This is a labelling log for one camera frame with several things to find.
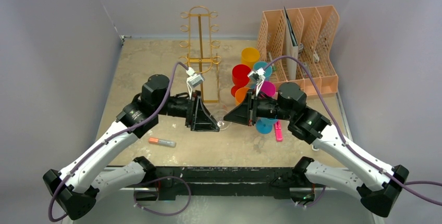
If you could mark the orange grey marker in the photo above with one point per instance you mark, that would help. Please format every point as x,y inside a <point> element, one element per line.
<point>162,142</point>

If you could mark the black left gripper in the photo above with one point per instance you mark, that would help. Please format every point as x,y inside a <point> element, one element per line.
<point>201,119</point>

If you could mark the peach plastic file organizer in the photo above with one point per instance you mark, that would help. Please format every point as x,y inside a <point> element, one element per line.
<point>314,29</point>

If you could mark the yellow wine glass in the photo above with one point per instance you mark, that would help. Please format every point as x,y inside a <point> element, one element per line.
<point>249,56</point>

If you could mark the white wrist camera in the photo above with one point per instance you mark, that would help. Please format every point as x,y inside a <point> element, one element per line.
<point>258,76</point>
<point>193,80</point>

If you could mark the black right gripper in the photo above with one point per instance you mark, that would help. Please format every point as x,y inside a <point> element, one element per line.
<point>253,108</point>

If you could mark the clear wine glass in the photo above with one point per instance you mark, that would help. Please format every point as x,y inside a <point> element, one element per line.
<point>218,111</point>

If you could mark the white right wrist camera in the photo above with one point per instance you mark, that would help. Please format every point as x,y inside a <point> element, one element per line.
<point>258,76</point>

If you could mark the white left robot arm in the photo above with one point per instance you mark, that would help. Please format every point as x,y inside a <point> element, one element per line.
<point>81,184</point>

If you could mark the gold wire glass rack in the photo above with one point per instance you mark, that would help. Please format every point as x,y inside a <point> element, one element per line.
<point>201,47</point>

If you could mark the magenta wine glass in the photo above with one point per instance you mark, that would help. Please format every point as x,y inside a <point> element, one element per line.
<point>268,89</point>

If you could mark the red wine glass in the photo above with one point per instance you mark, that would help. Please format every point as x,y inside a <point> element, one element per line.
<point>239,76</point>

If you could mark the white folder in organizer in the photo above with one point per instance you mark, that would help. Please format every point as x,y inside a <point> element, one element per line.
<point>291,48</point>

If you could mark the orange wine glass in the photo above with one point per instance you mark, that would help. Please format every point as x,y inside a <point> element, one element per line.
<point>240,95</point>

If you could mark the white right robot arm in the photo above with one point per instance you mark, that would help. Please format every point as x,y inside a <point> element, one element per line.
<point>375,183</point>

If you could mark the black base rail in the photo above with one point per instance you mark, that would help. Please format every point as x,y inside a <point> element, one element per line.
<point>276,182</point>

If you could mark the pink highlighter marker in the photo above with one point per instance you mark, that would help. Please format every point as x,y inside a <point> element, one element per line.
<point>278,132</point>

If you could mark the light blue white eraser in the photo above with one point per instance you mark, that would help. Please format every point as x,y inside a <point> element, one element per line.
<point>314,148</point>

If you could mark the light blue wine glass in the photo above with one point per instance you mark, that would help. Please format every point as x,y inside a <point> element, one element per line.
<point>268,70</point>

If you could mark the teal wine glass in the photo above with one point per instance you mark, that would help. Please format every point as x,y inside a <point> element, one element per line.
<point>265,125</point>

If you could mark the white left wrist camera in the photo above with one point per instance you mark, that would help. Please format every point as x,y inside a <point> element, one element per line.
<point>193,80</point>

